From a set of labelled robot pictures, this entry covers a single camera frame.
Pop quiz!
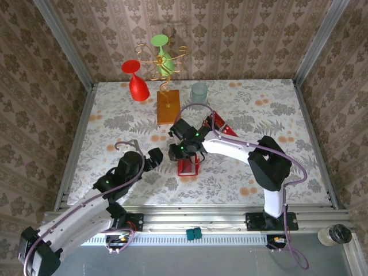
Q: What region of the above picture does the clear plastic cup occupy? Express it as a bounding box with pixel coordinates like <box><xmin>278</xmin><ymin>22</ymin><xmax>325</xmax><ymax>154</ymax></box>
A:
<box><xmin>189</xmin><ymin>82</ymin><xmax>208</xmax><ymax>106</ymax></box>

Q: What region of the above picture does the grey metal sheet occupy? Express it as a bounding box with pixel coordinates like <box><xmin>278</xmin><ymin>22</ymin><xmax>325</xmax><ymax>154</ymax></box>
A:
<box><xmin>51</xmin><ymin>244</ymin><xmax>360</xmax><ymax>276</ymax></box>

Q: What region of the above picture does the jar with black lid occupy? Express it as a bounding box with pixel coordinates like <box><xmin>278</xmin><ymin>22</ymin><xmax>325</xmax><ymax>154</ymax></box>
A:
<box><xmin>317</xmin><ymin>224</ymin><xmax>353</xmax><ymax>247</ymax></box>

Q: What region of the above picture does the white slotted cable duct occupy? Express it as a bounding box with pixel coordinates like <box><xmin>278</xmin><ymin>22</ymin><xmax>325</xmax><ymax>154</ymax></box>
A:
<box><xmin>82</xmin><ymin>233</ymin><xmax>288</xmax><ymax>247</ymax></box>

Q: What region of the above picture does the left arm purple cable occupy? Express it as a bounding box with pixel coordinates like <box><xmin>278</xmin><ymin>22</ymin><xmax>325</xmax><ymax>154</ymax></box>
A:
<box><xmin>22</xmin><ymin>140</ymin><xmax>146</xmax><ymax>276</ymax></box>

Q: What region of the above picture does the red VIP card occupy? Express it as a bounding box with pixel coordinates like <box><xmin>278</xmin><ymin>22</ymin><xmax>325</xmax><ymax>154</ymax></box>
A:
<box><xmin>204</xmin><ymin>111</ymin><xmax>228</xmax><ymax>131</ymax></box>
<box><xmin>223</xmin><ymin>124</ymin><xmax>239</xmax><ymax>138</ymax></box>

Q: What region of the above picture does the gold wire rack wooden base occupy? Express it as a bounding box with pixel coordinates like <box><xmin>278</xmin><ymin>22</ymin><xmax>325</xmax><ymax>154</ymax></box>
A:
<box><xmin>135</xmin><ymin>43</ymin><xmax>190</xmax><ymax>126</ymax></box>

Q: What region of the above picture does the green wine glass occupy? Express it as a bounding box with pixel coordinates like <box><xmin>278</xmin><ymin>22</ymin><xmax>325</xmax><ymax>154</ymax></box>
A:
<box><xmin>150</xmin><ymin>34</ymin><xmax>175</xmax><ymax>76</ymax></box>

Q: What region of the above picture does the teal connector block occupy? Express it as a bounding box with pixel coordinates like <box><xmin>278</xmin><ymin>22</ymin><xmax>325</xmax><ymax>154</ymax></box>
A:
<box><xmin>186</xmin><ymin>228</ymin><xmax>203</xmax><ymax>241</ymax></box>

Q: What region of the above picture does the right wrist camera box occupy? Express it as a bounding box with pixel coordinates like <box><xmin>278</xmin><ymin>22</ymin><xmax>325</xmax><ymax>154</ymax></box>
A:
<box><xmin>168</xmin><ymin>117</ymin><xmax>193</xmax><ymax>142</ymax></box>

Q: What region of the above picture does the red card holder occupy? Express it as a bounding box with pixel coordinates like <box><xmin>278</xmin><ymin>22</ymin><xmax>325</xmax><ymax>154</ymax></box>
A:
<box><xmin>177</xmin><ymin>154</ymin><xmax>202</xmax><ymax>177</ymax></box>

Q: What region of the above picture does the red wine glass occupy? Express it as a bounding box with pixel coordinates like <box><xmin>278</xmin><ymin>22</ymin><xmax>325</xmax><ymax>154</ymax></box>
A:
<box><xmin>121</xmin><ymin>59</ymin><xmax>151</xmax><ymax>102</ymax></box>

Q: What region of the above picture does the aluminium side rail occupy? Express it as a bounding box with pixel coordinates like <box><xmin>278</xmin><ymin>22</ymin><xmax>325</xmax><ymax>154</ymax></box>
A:
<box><xmin>53</xmin><ymin>83</ymin><xmax>97</xmax><ymax>210</ymax></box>
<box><xmin>292</xmin><ymin>79</ymin><xmax>340</xmax><ymax>210</ymax></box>

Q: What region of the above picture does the floral tablecloth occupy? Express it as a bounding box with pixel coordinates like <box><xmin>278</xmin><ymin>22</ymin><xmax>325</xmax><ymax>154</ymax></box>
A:
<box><xmin>66</xmin><ymin>79</ymin><xmax>332</xmax><ymax>206</ymax></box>

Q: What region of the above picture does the aluminium frame post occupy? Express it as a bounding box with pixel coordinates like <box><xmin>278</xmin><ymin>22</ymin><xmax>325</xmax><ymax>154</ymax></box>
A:
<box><xmin>32</xmin><ymin>0</ymin><xmax>95</xmax><ymax>90</ymax></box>
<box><xmin>293</xmin><ymin>0</ymin><xmax>351</xmax><ymax>86</ymax></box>

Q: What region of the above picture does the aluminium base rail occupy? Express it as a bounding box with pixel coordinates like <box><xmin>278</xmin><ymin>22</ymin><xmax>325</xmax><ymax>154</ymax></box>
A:
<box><xmin>43</xmin><ymin>205</ymin><xmax>356</xmax><ymax>235</ymax></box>

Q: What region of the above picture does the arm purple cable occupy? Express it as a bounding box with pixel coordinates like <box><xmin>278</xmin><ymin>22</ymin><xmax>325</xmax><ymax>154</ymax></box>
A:
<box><xmin>22</xmin><ymin>140</ymin><xmax>146</xmax><ymax>276</ymax></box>
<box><xmin>175</xmin><ymin>103</ymin><xmax>310</xmax><ymax>271</ymax></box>

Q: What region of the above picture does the black power connector box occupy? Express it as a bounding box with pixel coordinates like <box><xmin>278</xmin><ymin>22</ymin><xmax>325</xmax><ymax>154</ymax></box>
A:
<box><xmin>266</xmin><ymin>234</ymin><xmax>289</xmax><ymax>250</ymax></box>
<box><xmin>104</xmin><ymin>234</ymin><xmax>132</xmax><ymax>251</ymax></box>

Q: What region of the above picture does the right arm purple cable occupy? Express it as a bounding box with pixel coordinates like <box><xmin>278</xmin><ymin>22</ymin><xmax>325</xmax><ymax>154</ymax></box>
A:
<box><xmin>175</xmin><ymin>103</ymin><xmax>310</xmax><ymax>271</ymax></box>

